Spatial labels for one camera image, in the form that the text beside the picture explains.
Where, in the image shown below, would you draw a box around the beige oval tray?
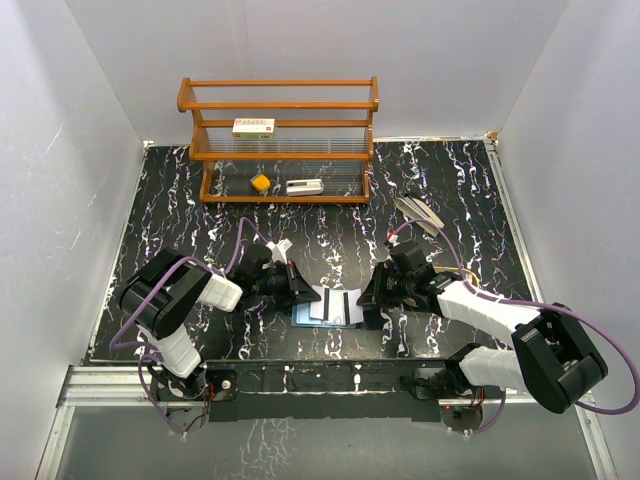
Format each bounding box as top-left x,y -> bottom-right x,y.
434,266 -> 479,287

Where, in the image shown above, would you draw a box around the blue leather card holder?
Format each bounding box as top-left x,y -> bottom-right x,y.
291,289 -> 359,329

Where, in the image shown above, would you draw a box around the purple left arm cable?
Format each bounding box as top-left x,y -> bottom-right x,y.
109,216 -> 274,436

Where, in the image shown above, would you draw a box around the yellow square block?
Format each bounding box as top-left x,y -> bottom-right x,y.
250,174 -> 271,193

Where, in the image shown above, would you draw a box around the white grey stapler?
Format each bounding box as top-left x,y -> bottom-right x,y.
286,179 -> 324,197

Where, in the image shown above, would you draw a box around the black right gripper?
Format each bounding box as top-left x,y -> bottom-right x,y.
358,262 -> 414,308

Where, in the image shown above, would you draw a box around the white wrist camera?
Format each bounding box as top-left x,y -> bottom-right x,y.
385,232 -> 403,249
266,238 -> 292,263

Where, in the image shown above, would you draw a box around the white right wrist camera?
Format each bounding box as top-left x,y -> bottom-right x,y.
385,232 -> 403,249

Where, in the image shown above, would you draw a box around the brown wooden shelf rack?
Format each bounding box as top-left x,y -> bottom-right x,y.
176,77 -> 380,204

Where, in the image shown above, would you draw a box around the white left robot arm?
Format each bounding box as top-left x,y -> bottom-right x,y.
119,242 -> 321,399

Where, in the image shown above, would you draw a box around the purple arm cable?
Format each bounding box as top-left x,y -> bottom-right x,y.
389,219 -> 640,415
109,216 -> 274,436

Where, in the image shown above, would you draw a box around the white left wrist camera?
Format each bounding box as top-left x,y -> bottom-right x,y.
266,238 -> 292,263

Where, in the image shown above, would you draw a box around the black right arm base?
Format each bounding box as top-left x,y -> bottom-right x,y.
399,368 -> 506,440

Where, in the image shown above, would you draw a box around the white red paper box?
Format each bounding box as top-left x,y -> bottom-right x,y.
232,118 -> 276,140

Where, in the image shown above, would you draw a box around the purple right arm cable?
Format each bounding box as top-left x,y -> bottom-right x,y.
389,219 -> 640,415

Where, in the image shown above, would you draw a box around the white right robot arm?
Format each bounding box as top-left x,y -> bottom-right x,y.
357,241 -> 608,414

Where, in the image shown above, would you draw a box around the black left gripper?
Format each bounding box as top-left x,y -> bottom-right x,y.
253,259 -> 320,306

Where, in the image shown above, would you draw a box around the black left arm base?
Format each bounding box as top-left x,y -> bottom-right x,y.
145,365 -> 237,438

